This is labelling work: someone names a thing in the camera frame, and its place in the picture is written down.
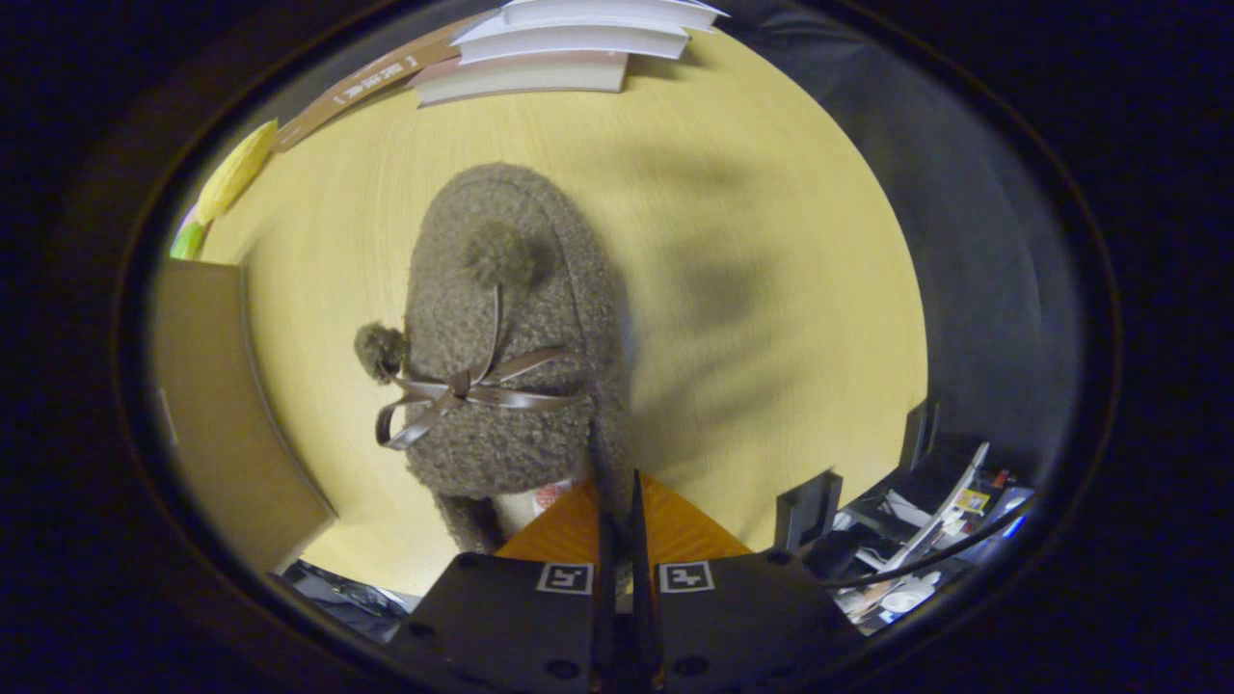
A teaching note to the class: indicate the pinkish brown book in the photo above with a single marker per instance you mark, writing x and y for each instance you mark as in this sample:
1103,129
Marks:
521,77

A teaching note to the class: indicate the cream fabric storage box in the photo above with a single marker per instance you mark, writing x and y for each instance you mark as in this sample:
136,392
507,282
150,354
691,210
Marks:
222,414

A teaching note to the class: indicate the grey equipment pile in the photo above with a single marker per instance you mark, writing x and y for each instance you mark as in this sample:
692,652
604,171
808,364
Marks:
337,593

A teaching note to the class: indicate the colourful clutter pile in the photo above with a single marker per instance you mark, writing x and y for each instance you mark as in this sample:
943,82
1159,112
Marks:
954,492

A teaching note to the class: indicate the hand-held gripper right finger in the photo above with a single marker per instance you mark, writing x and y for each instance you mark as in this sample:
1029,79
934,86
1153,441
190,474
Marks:
733,627

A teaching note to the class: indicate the pink and green plush toy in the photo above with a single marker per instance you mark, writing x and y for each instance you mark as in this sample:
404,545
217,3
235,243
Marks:
188,241

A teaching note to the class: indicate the black upright bracket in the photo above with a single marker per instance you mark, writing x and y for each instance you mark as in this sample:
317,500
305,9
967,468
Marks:
808,516
919,434

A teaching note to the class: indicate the yellow round plush cushion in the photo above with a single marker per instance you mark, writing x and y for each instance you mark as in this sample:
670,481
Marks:
236,172

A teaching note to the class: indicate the brown fuzzy shoe with bow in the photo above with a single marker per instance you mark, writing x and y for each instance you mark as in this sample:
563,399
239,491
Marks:
463,443

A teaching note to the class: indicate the white book with portrait cover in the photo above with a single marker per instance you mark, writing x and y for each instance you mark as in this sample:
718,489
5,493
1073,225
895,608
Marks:
607,12

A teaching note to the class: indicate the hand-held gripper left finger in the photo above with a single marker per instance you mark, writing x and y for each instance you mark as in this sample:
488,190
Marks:
521,627

